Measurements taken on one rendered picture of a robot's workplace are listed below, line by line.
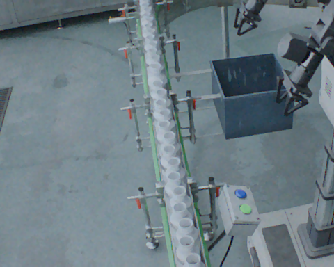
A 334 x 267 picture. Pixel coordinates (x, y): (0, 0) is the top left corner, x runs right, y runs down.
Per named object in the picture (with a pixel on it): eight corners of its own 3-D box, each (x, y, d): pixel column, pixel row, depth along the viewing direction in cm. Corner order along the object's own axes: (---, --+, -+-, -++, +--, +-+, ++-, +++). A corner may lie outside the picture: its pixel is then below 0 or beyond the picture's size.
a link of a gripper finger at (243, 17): (231, 34, 165) (245, 12, 161) (227, 25, 171) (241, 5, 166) (247, 42, 167) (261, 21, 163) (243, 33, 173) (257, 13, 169)
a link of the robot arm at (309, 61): (329, 56, 124) (321, 46, 129) (309, 48, 122) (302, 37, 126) (316, 76, 127) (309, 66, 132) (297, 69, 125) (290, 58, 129)
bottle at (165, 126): (179, 167, 159) (174, 128, 149) (161, 169, 158) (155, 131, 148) (177, 155, 163) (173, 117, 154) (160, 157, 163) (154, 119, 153)
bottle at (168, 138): (186, 172, 156) (182, 133, 147) (175, 183, 153) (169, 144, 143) (172, 165, 160) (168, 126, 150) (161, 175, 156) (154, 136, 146)
